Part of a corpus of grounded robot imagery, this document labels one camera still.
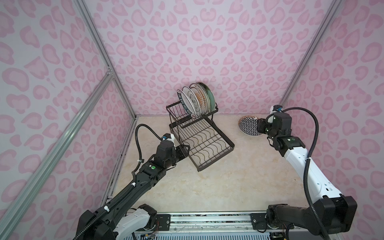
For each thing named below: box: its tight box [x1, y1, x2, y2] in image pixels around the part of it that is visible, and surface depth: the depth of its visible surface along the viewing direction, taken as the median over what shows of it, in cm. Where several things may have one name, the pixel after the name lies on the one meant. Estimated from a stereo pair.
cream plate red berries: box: [198, 82, 211, 114], surface depth 84 cm
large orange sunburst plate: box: [189, 83, 209, 116], surface depth 84 cm
